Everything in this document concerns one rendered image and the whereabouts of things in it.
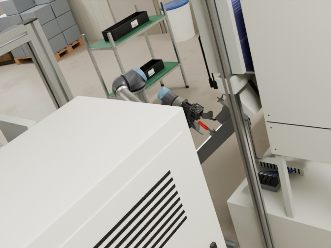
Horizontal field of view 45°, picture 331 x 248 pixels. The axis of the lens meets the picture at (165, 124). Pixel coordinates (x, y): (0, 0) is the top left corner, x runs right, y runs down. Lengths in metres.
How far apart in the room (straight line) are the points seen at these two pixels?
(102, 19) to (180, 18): 2.20
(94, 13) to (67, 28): 0.63
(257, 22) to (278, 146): 0.54
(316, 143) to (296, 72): 0.31
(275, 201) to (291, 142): 0.51
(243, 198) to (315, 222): 0.39
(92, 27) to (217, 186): 5.95
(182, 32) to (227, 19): 5.22
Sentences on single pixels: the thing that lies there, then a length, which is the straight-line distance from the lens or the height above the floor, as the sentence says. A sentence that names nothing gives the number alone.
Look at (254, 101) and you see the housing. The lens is 1.76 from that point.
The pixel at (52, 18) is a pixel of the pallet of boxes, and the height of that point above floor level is 0.76.
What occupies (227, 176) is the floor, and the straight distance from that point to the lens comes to 3.35.
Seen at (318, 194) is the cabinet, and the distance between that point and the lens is 2.13.
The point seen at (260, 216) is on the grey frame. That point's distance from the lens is 2.04.
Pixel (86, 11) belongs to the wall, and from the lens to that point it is 8.56.
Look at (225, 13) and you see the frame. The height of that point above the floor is 1.64.
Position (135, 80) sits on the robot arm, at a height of 1.14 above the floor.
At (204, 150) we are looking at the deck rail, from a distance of 2.01.
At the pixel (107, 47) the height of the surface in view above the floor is 0.95.
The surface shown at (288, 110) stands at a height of 1.23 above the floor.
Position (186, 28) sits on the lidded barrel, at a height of 0.18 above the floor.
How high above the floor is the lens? 2.04
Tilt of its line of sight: 28 degrees down
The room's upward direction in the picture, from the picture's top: 19 degrees counter-clockwise
